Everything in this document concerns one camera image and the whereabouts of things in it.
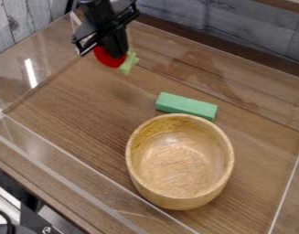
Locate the black cable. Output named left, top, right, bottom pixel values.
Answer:
left=0, top=208, right=17, bottom=234

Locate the clear acrylic enclosure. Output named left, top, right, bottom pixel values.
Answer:
left=0, top=17, right=299, bottom=234

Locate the black metal bracket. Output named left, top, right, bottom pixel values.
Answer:
left=20, top=204, right=63, bottom=234

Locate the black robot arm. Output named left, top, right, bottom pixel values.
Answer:
left=71, top=0, right=140, bottom=59

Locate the red plush strawberry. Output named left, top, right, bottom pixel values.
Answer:
left=92, top=46, right=139, bottom=74

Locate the wooden bowl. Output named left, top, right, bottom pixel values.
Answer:
left=126, top=113, right=235, bottom=210

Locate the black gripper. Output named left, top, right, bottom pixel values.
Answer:
left=71, top=0, right=140, bottom=59

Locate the green foam block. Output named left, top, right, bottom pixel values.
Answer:
left=155, top=92, right=218, bottom=122

